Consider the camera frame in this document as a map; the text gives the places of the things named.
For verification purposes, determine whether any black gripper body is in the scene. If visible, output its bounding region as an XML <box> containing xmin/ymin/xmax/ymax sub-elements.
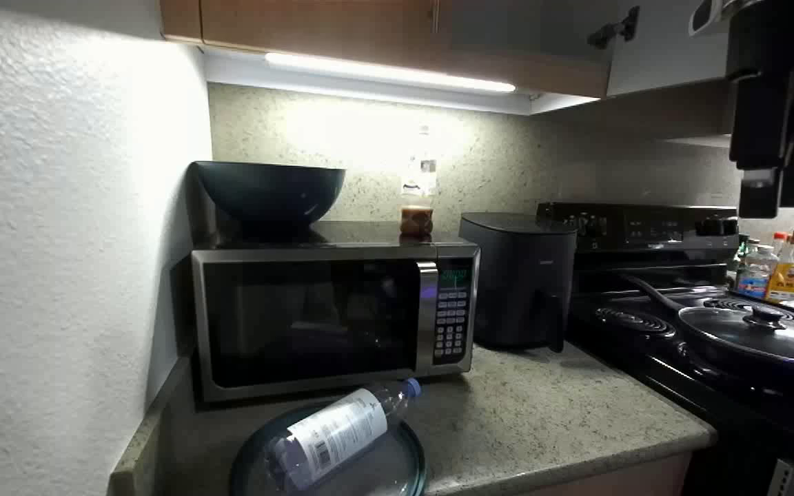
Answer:
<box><xmin>724</xmin><ymin>0</ymin><xmax>794</xmax><ymax>175</ymax></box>

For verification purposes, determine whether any round grey plate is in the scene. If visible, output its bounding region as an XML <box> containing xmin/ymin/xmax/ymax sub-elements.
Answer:
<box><xmin>225</xmin><ymin>403</ymin><xmax>429</xmax><ymax>496</ymax></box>

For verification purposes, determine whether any black cabinet handle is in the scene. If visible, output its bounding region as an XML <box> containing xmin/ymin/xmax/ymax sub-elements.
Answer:
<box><xmin>586</xmin><ymin>5</ymin><xmax>643</xmax><ymax>49</ymax></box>

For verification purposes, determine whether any black frying pan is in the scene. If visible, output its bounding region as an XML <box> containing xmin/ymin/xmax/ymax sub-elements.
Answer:
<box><xmin>621</xmin><ymin>274</ymin><xmax>794</xmax><ymax>394</ymax></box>

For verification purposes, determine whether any bottle with brown liquid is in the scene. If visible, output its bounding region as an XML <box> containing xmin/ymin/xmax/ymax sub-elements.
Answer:
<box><xmin>400</xmin><ymin>157</ymin><xmax>439</xmax><ymax>245</ymax></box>

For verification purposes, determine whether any black pan lid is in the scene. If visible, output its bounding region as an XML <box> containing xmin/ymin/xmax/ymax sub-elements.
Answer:
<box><xmin>676</xmin><ymin>301</ymin><xmax>794</xmax><ymax>370</ymax></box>

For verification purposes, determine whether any pale cabinet door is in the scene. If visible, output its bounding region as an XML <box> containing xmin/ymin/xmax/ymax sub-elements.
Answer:
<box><xmin>600</xmin><ymin>0</ymin><xmax>736</xmax><ymax>100</ymax></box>

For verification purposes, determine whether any stainless black microwave oven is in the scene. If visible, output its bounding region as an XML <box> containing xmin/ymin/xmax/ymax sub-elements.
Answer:
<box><xmin>170</xmin><ymin>217</ymin><xmax>481</xmax><ymax>407</ymax></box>

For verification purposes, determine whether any green bottle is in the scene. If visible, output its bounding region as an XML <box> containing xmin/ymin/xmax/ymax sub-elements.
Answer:
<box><xmin>730</xmin><ymin>234</ymin><xmax>754</xmax><ymax>279</ymax></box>

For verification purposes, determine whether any dark round bowl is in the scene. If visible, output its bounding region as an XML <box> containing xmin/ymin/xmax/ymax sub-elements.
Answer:
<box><xmin>189</xmin><ymin>159</ymin><xmax>348</xmax><ymax>231</ymax></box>

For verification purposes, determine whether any clear plastic water bottle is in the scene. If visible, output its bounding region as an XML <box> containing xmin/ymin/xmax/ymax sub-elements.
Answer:
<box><xmin>268</xmin><ymin>376</ymin><xmax>425</xmax><ymax>494</ymax></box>

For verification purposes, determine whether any black kitchen stove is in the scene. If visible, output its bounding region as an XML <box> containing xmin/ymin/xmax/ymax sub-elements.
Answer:
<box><xmin>534</xmin><ymin>201</ymin><xmax>794</xmax><ymax>496</ymax></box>

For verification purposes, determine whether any black air fryer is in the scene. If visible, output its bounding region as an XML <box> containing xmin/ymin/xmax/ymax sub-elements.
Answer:
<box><xmin>457</xmin><ymin>209</ymin><xmax>578</xmax><ymax>355</ymax></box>

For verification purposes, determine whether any yellow oil bottle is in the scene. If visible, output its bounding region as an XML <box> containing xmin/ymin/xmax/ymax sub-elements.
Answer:
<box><xmin>765</xmin><ymin>226</ymin><xmax>794</xmax><ymax>303</ymax></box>

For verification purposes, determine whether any clear bottle blue label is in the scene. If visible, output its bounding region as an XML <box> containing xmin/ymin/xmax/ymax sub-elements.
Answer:
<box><xmin>736</xmin><ymin>244</ymin><xmax>781</xmax><ymax>301</ymax></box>

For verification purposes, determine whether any under-cabinet light strip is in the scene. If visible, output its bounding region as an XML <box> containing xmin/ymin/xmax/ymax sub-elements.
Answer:
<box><xmin>261</xmin><ymin>49</ymin><xmax>517</xmax><ymax>96</ymax></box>

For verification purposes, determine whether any wooden wall cabinet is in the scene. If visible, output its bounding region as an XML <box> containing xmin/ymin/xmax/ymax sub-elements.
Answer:
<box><xmin>156</xmin><ymin>0</ymin><xmax>611</xmax><ymax>100</ymax></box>

